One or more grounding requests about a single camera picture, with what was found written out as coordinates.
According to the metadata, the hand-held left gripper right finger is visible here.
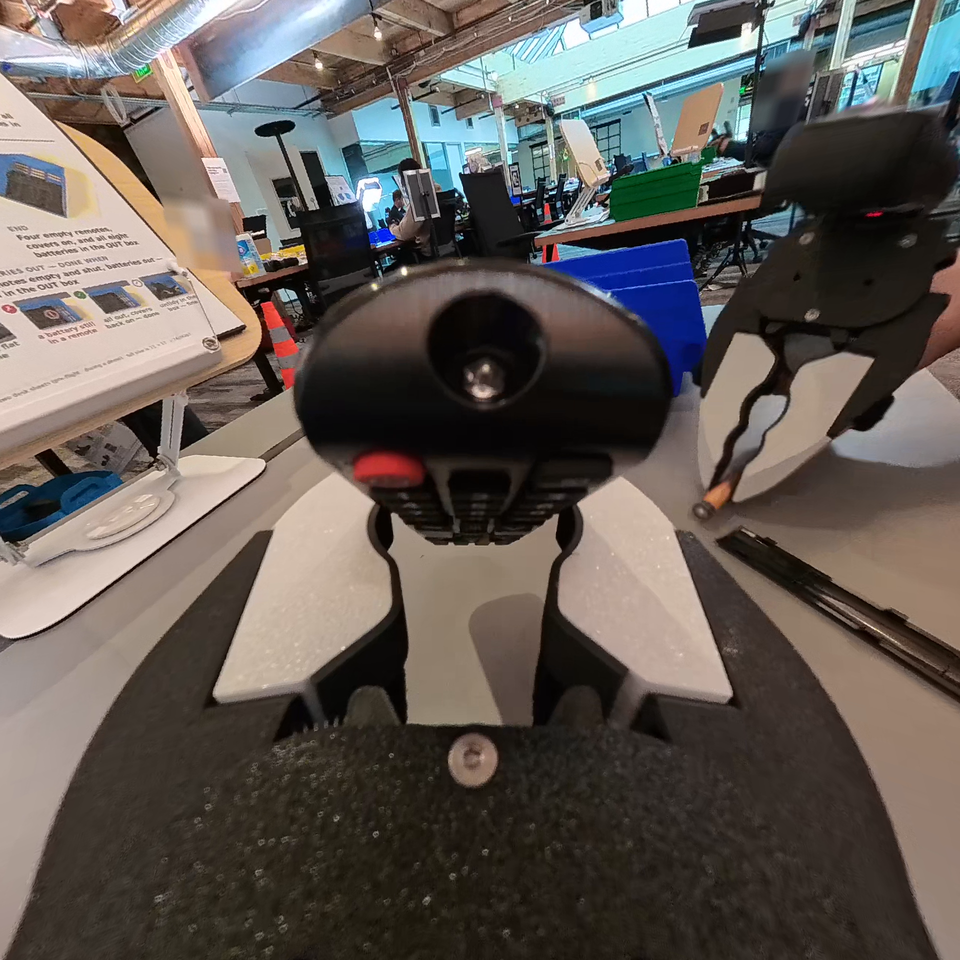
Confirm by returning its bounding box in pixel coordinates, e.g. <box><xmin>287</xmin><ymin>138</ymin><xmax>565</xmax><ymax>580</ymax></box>
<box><xmin>531</xmin><ymin>478</ymin><xmax>735</xmax><ymax>729</ymax></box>

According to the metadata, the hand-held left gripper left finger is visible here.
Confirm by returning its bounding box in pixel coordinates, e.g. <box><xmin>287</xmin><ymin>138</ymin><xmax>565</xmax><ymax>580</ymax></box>
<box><xmin>212</xmin><ymin>472</ymin><xmax>410</xmax><ymax>725</ymax></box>

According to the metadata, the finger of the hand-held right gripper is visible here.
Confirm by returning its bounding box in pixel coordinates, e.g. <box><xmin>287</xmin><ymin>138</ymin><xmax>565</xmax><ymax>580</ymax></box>
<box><xmin>729</xmin><ymin>354</ymin><xmax>876</xmax><ymax>505</ymax></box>
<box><xmin>697</xmin><ymin>330</ymin><xmax>790</xmax><ymax>496</ymax></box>

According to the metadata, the orange battery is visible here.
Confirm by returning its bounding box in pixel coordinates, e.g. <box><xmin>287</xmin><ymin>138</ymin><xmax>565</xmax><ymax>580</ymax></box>
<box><xmin>690</xmin><ymin>475</ymin><xmax>743</xmax><ymax>525</ymax></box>

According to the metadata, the black battery cover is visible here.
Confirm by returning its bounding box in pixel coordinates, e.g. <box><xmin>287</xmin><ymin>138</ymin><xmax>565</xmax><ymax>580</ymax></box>
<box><xmin>716</xmin><ymin>525</ymin><xmax>960</xmax><ymax>704</ymax></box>

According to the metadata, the black remote control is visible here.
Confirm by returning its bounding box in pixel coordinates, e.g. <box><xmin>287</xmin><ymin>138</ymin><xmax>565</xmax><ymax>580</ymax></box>
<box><xmin>292</xmin><ymin>260</ymin><xmax>675</xmax><ymax>546</ymax></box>

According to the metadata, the person's right forearm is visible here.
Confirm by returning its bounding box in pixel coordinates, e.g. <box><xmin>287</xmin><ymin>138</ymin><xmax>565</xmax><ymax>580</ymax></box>
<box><xmin>918</xmin><ymin>255</ymin><xmax>960</xmax><ymax>370</ymax></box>

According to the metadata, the grey desk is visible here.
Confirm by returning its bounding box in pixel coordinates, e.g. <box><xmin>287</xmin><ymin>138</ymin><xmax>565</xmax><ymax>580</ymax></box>
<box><xmin>0</xmin><ymin>367</ymin><xmax>960</xmax><ymax>960</ymax></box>

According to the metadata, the blue plastic bin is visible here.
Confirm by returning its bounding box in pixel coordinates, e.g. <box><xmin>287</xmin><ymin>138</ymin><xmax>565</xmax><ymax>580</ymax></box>
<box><xmin>543</xmin><ymin>238</ymin><xmax>709</xmax><ymax>399</ymax></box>

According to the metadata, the wooden table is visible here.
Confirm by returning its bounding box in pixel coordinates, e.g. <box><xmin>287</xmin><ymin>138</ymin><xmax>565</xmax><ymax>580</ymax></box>
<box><xmin>532</xmin><ymin>189</ymin><xmax>764</xmax><ymax>250</ymax></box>

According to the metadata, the green plastic bin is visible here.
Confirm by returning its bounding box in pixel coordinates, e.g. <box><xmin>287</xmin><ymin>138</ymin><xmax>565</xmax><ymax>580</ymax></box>
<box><xmin>607</xmin><ymin>159</ymin><xmax>708</xmax><ymax>224</ymax></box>

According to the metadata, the brown tilted board stand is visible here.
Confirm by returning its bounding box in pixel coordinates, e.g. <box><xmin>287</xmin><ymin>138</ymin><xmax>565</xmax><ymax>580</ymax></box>
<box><xmin>669</xmin><ymin>81</ymin><xmax>727</xmax><ymax>162</ymax></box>

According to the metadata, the orange grey striped cone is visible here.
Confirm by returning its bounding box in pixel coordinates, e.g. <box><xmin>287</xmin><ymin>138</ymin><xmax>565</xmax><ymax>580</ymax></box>
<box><xmin>259</xmin><ymin>299</ymin><xmax>300</xmax><ymax>391</ymax></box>

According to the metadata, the white tilted board stand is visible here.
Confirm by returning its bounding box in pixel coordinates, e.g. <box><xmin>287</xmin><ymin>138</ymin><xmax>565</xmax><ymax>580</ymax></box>
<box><xmin>557</xmin><ymin>117</ymin><xmax>614</xmax><ymax>228</ymax></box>

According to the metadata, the black office chair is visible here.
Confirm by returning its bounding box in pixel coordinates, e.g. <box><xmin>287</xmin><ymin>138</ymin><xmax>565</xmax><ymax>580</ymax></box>
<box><xmin>294</xmin><ymin>201</ymin><xmax>378</xmax><ymax>310</ymax></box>
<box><xmin>457</xmin><ymin>169</ymin><xmax>531</xmax><ymax>261</ymax></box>

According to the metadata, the wooden board with instruction sheet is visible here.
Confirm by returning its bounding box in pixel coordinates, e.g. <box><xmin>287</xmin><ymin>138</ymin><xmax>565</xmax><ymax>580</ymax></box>
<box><xmin>0</xmin><ymin>71</ymin><xmax>265</xmax><ymax>468</ymax></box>

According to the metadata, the black floor lamp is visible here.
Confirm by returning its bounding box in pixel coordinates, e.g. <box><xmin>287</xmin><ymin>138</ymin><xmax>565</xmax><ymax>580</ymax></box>
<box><xmin>253</xmin><ymin>118</ymin><xmax>310</xmax><ymax>220</ymax></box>

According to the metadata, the grey flexible ceiling duct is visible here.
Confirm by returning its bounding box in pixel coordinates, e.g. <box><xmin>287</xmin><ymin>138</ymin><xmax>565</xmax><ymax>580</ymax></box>
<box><xmin>0</xmin><ymin>0</ymin><xmax>258</xmax><ymax>81</ymax></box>

